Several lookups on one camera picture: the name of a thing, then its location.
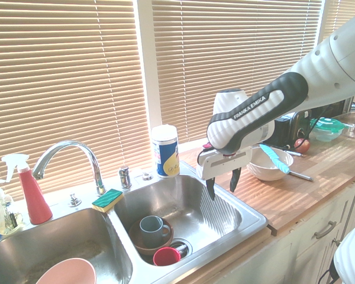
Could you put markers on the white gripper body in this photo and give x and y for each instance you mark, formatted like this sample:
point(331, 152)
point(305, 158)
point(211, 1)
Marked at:
point(216, 165)

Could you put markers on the chrome sink hole cap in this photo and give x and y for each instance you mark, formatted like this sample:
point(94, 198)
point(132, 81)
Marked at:
point(148, 176)

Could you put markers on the clear glass dish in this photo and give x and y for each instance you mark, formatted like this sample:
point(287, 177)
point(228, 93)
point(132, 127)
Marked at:
point(352, 128)

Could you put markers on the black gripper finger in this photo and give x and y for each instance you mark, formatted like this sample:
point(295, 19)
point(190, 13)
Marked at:
point(234, 180)
point(211, 187)

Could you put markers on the Lysol wipes canister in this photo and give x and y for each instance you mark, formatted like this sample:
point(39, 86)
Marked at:
point(165, 154)

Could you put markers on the green and yellow sponge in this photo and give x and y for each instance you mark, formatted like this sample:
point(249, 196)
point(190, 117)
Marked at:
point(106, 199)

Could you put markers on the cream kitchen cabinet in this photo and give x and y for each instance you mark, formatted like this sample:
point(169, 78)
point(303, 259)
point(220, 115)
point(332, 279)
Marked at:
point(298, 254)

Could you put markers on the pink plastic bowl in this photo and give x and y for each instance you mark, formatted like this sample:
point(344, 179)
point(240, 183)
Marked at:
point(68, 272)

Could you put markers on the red apple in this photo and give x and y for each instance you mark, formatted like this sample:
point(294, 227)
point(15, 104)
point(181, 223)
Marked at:
point(302, 145)

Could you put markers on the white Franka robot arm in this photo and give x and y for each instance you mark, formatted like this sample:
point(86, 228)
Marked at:
point(313, 68)

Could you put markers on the red spray bottle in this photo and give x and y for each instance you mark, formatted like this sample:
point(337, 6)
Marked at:
point(35, 201)

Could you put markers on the brown wooden bowl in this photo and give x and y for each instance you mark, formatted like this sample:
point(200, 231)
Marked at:
point(135, 239)

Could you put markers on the wide beige window blind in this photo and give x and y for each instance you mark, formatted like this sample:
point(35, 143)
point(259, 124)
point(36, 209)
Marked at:
point(62, 88)

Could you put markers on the dark steel appliance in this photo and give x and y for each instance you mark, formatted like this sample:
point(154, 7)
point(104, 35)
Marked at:
point(334, 108)

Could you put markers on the small chrome sink knob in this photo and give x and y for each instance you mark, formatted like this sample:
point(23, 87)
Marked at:
point(74, 200)

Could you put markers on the stainless steel double sink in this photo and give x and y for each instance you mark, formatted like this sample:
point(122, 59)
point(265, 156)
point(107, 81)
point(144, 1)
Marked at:
point(195, 213)

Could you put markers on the red cup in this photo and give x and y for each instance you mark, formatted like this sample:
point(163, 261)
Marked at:
point(165, 258)

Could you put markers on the black toaster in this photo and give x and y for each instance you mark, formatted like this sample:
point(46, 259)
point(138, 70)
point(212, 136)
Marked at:
point(301, 124)

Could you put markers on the clear pump soap bottle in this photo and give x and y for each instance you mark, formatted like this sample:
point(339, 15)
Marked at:
point(4, 219)

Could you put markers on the green-lidded plastic container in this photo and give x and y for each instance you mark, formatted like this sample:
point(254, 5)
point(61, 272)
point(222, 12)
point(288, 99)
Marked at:
point(327, 130)

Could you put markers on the chrome side sprayer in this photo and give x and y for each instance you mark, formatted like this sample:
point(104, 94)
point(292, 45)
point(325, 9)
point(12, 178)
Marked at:
point(125, 177)

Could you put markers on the chrome gooseneck faucet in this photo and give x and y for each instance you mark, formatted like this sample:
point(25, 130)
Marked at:
point(91, 159)

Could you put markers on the grey-blue mug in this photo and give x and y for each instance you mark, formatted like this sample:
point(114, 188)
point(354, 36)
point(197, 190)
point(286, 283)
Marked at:
point(151, 233)

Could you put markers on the teal knife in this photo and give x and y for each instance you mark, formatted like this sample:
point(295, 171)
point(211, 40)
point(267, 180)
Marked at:
point(273, 156)

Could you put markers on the silver metal utensil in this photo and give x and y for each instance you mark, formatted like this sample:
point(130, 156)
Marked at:
point(294, 153)

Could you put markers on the narrow beige window blind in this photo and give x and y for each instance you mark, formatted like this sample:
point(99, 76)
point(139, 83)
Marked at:
point(343, 14)

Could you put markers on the large white bowl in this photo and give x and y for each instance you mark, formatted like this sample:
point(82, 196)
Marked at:
point(269, 172)

